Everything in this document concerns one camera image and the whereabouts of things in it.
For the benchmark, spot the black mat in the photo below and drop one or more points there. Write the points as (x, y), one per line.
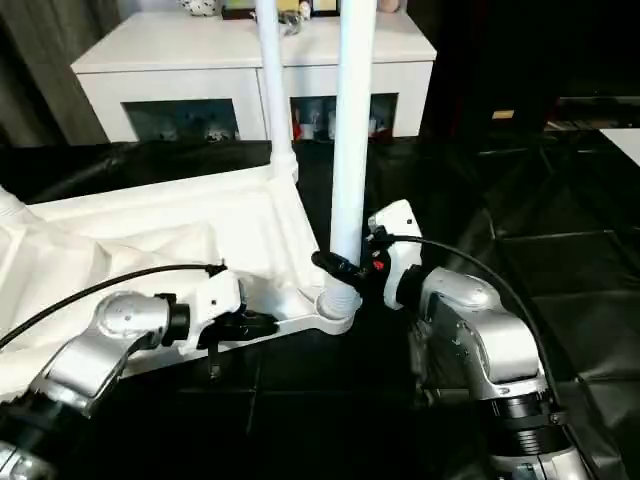
(500, 300)

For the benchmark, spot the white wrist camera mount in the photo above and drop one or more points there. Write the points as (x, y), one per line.
(400, 220)
(217, 295)

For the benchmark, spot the small yellow tag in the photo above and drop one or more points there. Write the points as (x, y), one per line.
(502, 114)

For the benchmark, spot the grey curtain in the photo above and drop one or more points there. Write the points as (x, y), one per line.
(45, 75)

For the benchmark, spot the white flat board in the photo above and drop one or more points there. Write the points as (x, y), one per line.
(622, 145)

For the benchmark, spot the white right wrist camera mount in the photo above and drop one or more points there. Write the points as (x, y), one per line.
(400, 220)

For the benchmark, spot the white cabinet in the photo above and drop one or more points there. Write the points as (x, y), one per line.
(200, 55)

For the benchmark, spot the white plastic table top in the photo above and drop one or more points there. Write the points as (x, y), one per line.
(150, 225)

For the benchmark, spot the dark low shelf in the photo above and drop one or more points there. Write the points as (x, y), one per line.
(595, 112)

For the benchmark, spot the glass bowl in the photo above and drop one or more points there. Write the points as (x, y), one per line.
(295, 25)

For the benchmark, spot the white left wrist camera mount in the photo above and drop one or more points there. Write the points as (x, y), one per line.
(217, 295)

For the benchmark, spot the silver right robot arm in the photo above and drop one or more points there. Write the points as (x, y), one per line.
(475, 325)

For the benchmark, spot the white plastic table leg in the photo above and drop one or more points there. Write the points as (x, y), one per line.
(10, 202)
(350, 125)
(277, 90)

